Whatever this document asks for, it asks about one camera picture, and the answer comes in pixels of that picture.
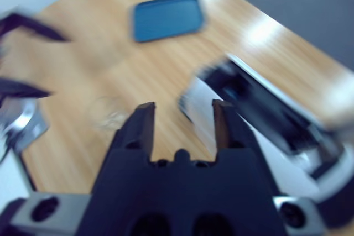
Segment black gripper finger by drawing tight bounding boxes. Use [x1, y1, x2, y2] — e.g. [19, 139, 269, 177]
[109, 102, 156, 162]
[0, 78, 56, 100]
[212, 99, 263, 162]
[0, 12, 70, 43]

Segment clear glass cup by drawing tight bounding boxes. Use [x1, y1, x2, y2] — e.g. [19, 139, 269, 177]
[88, 96, 131, 132]

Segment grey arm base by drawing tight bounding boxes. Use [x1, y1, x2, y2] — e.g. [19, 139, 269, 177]
[5, 100, 50, 154]

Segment white capsule coffee machine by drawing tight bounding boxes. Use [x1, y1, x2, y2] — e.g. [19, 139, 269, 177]
[176, 53, 354, 206]

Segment teal plastic tray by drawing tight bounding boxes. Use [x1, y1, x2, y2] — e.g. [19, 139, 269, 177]
[129, 0, 208, 43]

